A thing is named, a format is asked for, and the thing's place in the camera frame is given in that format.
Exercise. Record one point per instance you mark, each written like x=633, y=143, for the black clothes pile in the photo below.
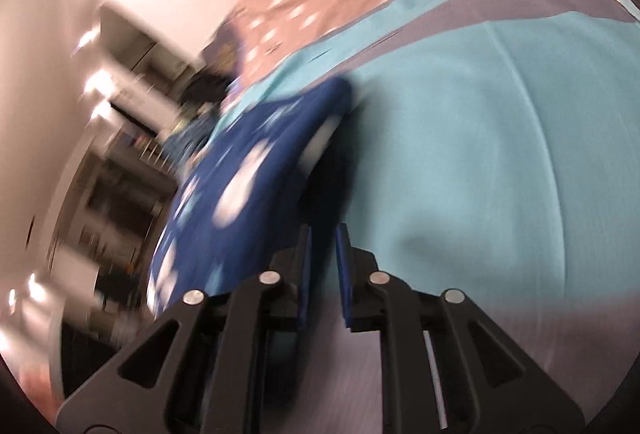
x=210, y=89

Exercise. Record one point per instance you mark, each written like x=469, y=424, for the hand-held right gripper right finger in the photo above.
x=342, y=274

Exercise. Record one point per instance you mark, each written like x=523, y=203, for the teal knitted blanket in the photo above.
x=192, y=139

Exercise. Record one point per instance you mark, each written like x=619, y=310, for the light blue grey printed blanket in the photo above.
x=475, y=139

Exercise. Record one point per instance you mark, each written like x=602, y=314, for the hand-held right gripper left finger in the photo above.
x=306, y=284

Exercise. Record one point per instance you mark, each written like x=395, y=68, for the navy printed mattress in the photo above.
x=225, y=54

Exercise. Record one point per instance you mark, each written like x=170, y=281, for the navy star fleece pajama top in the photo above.
x=250, y=174

